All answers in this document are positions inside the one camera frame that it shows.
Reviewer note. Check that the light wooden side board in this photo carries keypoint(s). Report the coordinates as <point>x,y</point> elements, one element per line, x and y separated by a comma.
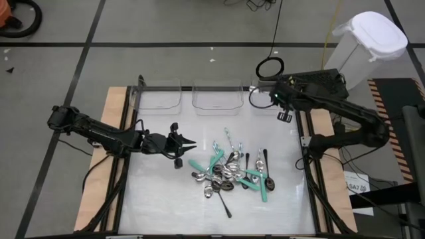
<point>88,206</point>
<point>333,186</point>

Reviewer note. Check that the white lidded trash bin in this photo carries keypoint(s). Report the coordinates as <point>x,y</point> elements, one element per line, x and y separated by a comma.
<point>375,36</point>

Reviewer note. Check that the grey metal post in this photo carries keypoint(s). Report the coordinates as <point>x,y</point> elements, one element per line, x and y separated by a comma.
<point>416,149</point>

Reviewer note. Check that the black mat hazard-striped edge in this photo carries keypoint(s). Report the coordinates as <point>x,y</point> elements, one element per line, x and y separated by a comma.
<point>391,96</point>

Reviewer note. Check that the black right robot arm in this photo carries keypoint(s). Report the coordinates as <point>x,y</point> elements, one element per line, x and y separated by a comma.
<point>348,109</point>

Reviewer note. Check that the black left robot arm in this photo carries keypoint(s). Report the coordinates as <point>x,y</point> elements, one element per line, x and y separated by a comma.
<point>99,132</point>

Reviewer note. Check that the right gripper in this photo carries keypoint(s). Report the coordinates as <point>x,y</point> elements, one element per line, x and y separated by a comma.
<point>285,96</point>

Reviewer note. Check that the orange vacuum body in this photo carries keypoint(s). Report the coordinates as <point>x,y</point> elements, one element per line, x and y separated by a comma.
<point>4,15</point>

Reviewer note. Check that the black metal bar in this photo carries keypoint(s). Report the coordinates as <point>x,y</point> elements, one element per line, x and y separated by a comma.
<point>385,197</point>

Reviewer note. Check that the white paper label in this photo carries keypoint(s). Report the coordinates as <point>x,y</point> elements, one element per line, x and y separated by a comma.
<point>357,179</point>

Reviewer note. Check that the black paper scrap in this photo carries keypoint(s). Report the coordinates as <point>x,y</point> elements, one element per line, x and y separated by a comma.
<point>10,70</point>

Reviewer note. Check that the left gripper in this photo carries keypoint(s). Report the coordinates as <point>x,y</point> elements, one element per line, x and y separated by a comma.
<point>161,144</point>

